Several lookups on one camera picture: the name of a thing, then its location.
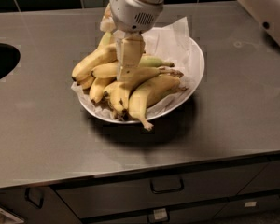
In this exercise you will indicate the white paper liner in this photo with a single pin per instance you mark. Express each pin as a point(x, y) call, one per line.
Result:
point(171, 41)

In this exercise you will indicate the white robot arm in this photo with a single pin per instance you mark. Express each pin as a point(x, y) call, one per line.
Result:
point(265, 12)

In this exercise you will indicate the lower drawer with label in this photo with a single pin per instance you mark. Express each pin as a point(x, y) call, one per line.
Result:
point(184, 215)

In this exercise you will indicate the small banana lower left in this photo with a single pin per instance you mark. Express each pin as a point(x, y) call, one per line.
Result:
point(97, 87)

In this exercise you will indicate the rear upright banana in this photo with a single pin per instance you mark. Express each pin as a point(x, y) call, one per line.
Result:
point(106, 39)

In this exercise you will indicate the short banana under pile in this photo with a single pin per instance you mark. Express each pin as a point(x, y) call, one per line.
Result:
point(109, 88)

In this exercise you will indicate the right drawer front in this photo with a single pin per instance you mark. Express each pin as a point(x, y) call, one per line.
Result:
point(267, 179)

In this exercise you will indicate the white bowl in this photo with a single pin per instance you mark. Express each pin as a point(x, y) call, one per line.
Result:
point(194, 66)

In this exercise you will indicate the lower right drawer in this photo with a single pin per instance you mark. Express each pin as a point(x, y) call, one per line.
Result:
point(249, 206)

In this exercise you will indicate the dark round sink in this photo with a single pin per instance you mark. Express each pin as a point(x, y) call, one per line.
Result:
point(9, 58)

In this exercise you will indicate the left cabinet door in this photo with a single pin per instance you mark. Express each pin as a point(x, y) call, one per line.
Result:
point(39, 205)

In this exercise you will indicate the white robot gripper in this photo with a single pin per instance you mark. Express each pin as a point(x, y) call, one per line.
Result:
point(132, 13)

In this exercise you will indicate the middle drawer with handle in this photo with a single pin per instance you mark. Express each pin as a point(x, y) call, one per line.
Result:
point(132, 195)

